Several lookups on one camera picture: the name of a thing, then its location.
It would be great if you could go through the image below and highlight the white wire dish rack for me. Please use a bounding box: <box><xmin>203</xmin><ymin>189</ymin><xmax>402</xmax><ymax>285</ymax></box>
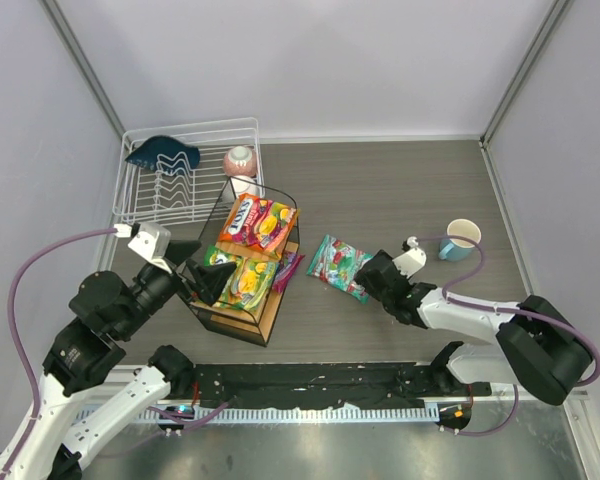
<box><xmin>112</xmin><ymin>117</ymin><xmax>263</xmax><ymax>226</ymax></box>

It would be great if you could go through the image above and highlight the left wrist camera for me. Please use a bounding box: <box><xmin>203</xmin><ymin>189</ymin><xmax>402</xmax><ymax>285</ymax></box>
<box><xmin>127</xmin><ymin>222</ymin><xmax>172</xmax><ymax>274</ymax></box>

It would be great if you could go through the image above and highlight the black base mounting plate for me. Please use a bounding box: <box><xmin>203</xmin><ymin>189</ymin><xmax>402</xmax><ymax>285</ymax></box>
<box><xmin>195</xmin><ymin>362</ymin><xmax>492</xmax><ymax>410</ymax></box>

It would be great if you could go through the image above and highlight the white cup in rack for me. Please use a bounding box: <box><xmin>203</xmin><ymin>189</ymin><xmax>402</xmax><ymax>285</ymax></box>
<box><xmin>229</xmin><ymin>175</ymin><xmax>260</xmax><ymax>199</ymax></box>

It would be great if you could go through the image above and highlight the pink ceramic bowl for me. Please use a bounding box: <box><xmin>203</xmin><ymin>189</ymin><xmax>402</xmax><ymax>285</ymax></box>
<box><xmin>223</xmin><ymin>146</ymin><xmax>258</xmax><ymax>177</ymax></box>

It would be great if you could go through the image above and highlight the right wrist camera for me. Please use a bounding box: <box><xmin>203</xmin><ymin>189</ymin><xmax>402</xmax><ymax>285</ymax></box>
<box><xmin>393</xmin><ymin>236</ymin><xmax>427</xmax><ymax>279</ymax></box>

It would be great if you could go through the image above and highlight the teal Fox's candy bag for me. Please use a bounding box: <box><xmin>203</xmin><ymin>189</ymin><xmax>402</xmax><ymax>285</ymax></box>
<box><xmin>307</xmin><ymin>235</ymin><xmax>373</xmax><ymax>304</ymax></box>

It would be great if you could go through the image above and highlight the green Fox's candy bag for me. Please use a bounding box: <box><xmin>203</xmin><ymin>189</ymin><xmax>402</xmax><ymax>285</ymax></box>
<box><xmin>204</xmin><ymin>246</ymin><xmax>279</xmax><ymax>314</ymax></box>

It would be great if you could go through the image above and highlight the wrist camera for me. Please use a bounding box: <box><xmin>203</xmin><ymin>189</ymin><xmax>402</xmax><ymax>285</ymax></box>
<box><xmin>127</xmin><ymin>222</ymin><xmax>172</xmax><ymax>274</ymax></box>
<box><xmin>393</xmin><ymin>236</ymin><xmax>427</xmax><ymax>279</ymax></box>

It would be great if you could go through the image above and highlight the white slotted cable duct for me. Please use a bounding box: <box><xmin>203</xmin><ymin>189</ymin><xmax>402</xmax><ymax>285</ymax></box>
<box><xmin>79</xmin><ymin>403</ymin><xmax>441</xmax><ymax>425</ymax></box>

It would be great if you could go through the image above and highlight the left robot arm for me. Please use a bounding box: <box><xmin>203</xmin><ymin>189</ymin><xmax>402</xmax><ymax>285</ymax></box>
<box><xmin>0</xmin><ymin>240</ymin><xmax>236</xmax><ymax>479</ymax></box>

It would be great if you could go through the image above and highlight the light blue mug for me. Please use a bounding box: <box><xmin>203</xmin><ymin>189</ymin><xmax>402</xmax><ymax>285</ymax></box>
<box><xmin>438</xmin><ymin>219</ymin><xmax>482</xmax><ymax>262</ymax></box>

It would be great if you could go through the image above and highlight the orange Fox's fruits candy bag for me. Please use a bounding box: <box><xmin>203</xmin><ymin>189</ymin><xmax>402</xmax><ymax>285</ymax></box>
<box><xmin>218</xmin><ymin>193</ymin><xmax>299</xmax><ymax>260</ymax></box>

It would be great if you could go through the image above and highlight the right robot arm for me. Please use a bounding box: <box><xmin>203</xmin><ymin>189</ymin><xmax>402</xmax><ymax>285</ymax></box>
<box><xmin>355</xmin><ymin>248</ymin><xmax>595</xmax><ymax>405</ymax></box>

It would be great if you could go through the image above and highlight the purple Fox's berries candy bag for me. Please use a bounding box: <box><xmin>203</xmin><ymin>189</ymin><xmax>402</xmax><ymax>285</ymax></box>
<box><xmin>272</xmin><ymin>251</ymin><xmax>304</xmax><ymax>293</ymax></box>

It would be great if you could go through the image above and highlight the dark blue plate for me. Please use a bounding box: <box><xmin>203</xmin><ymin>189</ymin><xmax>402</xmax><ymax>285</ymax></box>
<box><xmin>125</xmin><ymin>135</ymin><xmax>201</xmax><ymax>175</ymax></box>

